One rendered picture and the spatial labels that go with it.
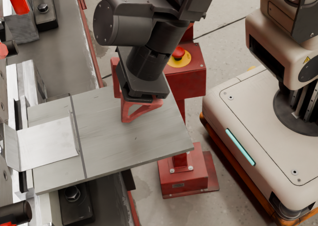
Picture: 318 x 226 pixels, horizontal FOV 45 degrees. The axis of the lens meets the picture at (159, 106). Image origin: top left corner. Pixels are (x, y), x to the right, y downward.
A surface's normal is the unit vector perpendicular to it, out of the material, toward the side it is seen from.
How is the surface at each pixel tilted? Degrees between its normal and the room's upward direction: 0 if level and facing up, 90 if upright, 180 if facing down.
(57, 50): 0
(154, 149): 0
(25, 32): 90
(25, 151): 0
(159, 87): 29
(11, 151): 70
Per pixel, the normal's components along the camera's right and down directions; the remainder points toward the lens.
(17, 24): 0.28, 0.75
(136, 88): 0.40, -0.65
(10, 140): 0.87, -0.46
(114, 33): 0.49, 0.61
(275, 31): -0.20, -0.55
